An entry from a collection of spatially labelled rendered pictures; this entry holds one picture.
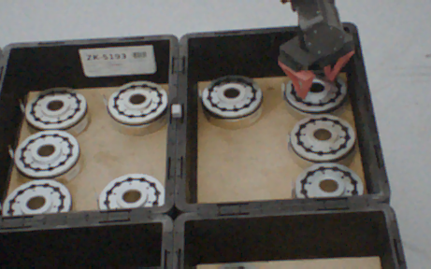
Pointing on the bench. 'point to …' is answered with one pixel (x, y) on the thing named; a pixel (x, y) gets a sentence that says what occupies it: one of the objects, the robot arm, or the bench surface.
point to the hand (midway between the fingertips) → (315, 84)
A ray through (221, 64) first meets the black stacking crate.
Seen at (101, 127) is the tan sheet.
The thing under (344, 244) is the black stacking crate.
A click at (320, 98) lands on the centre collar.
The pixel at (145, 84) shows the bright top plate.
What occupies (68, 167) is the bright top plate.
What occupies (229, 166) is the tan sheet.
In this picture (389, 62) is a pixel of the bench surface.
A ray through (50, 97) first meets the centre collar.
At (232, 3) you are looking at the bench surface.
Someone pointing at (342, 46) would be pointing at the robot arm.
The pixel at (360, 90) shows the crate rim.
